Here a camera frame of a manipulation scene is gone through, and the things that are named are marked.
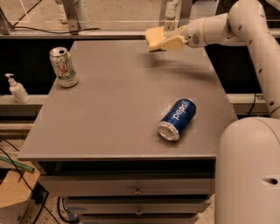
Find bottom grey drawer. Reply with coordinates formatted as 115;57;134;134
80;214;199;224

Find left metal bracket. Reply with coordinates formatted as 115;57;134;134
62;0;80;35

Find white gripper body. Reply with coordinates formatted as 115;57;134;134
185;17;207;48

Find yellow sponge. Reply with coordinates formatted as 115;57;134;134
145;26;166;52

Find middle grey drawer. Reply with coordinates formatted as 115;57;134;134
65;197;211;215

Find top grey drawer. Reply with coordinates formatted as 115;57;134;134
39;174;215;197

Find green rod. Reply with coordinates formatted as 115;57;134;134
0;156;34;172

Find white 7up can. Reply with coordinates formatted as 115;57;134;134
49;46;78;88

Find metal bracket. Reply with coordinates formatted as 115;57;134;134
178;0;193;26
62;0;80;35

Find grey drawer cabinet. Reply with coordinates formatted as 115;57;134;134
17;39;239;224

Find right metal bracket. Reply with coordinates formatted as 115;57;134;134
178;0;193;26

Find white pump bottle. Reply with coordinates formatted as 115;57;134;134
5;73;30;104

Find black floor cables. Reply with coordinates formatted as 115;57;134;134
0;136;80;224

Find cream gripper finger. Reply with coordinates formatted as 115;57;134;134
160;36;187;51
164;25;186;38

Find grey drawer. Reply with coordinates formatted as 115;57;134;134
80;214;199;224
39;174;215;197
65;197;211;215

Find grey metal rail shelf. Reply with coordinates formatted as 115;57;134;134
0;29;145;40

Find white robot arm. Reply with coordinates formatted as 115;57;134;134
158;0;280;224

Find black cable on shelf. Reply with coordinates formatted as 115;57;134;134
11;0;101;35

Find blue pepsi can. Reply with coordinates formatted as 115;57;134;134
158;99;196;141

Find cardboard box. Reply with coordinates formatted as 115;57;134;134
0;170;40;224

